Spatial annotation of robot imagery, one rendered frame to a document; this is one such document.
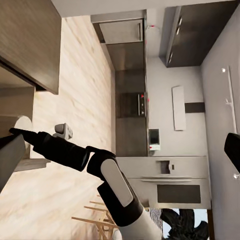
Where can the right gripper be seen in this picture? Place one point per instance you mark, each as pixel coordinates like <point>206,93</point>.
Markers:
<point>52,148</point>

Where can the cabinet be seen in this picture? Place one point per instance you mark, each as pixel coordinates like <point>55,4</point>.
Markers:
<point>187,54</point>
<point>202,21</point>
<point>30,47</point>

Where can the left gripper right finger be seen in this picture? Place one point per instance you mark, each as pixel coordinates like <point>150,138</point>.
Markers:
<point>232,148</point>

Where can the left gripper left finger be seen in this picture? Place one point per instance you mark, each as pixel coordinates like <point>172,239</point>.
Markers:
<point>12,149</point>

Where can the pillar candle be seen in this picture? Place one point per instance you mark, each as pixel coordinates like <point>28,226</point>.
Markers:
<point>8,121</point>

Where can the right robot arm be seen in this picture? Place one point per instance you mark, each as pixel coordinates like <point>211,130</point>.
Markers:
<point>125,208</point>

